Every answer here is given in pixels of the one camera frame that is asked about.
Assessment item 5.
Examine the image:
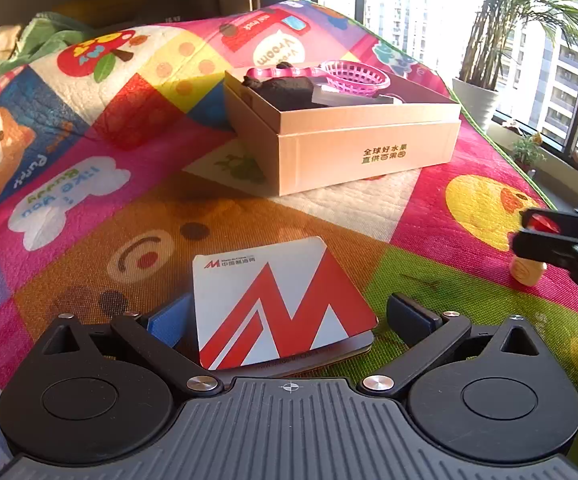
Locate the dark plush toy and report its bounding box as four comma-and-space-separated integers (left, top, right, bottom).
243, 61, 320, 111

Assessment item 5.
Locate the yellow cushion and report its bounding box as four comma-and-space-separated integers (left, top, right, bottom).
51, 0, 144, 28

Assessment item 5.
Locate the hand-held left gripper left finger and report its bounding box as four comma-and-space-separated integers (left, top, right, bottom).
36, 292, 224, 396

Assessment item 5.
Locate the small potted plant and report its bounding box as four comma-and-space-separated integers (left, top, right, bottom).
511, 132, 547, 173

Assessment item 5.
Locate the green towel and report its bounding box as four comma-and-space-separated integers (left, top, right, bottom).
0, 12, 94, 76

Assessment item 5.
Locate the pink plastic basket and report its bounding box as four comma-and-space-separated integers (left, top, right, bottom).
319, 60, 391, 99

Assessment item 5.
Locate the colourful cartoon play mat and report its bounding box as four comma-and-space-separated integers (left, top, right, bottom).
0, 0, 578, 480

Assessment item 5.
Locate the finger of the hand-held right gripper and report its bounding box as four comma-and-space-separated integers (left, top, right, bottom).
512, 230, 578, 273
520, 207, 578, 234

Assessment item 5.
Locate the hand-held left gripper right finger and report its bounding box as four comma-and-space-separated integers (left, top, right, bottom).
359, 292, 544, 401

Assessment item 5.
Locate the small yellow and red toy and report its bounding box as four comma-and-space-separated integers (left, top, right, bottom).
509, 212, 550, 287

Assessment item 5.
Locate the potted palm in white pot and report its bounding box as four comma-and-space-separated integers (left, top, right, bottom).
451, 0, 578, 131

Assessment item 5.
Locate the red and white booklet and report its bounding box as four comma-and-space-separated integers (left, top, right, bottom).
191, 236, 380, 378

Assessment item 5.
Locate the beige cardboard box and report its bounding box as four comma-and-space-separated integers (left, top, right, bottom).
223, 67, 462, 197

